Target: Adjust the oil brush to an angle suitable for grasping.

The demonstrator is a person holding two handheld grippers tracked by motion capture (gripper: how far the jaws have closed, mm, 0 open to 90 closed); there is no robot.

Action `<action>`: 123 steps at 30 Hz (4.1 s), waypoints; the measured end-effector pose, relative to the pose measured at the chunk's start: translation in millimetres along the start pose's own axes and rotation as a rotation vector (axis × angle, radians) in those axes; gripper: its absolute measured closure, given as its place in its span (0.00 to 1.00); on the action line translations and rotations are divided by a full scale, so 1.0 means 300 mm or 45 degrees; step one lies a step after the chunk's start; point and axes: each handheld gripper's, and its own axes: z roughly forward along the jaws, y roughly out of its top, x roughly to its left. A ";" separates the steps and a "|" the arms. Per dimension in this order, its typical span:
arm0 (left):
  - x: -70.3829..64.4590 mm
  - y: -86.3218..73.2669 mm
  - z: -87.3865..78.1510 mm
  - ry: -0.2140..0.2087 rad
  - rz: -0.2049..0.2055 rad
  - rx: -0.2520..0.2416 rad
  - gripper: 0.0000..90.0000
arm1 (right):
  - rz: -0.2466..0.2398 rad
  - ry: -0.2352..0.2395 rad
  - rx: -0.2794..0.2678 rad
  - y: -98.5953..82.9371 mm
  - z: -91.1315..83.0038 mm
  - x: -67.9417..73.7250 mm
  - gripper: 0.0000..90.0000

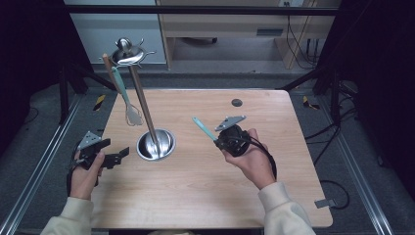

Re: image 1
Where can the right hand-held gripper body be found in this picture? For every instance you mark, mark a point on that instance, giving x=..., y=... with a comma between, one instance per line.
x=236, y=143

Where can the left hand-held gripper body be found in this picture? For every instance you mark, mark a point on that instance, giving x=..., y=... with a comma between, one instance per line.
x=89, y=140

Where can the steel utensil stand with hooks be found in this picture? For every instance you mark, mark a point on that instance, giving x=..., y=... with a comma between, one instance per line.
x=143, y=104

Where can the person's right hand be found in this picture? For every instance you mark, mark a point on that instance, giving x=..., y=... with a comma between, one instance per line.
x=254, y=166

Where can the person's left hand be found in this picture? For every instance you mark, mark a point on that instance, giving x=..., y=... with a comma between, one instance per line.
x=83, y=182

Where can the dark round table grommet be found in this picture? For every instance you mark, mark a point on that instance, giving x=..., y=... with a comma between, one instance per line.
x=237, y=103

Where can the yellow-black tape strip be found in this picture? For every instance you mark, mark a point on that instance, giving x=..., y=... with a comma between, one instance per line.
x=308, y=103
x=99, y=102

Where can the black metal stand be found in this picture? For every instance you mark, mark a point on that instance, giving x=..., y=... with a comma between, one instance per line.
x=334, y=98
x=63, y=94

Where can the white cabinet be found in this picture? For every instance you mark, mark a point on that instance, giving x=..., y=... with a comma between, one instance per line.
x=98, y=36

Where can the blue-grey desk label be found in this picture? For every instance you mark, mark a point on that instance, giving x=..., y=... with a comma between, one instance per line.
x=269, y=32

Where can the aluminium floor rail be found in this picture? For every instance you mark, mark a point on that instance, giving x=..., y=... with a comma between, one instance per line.
x=355, y=169
x=42, y=166

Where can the grey metal bracket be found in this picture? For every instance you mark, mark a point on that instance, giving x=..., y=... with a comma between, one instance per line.
x=324, y=203

